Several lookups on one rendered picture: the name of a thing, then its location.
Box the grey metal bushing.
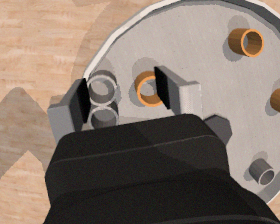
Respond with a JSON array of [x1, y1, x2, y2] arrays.
[[87, 70, 117, 106], [88, 101, 119, 129], [249, 158, 276, 187]]

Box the bronze bushing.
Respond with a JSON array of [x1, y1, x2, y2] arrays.
[[228, 28, 264, 57], [134, 71, 163, 107], [270, 88, 280, 113]]

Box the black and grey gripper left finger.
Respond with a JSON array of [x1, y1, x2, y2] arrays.
[[46, 78, 91, 145]]

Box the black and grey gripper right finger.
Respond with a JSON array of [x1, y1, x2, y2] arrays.
[[154, 65, 203, 120]]

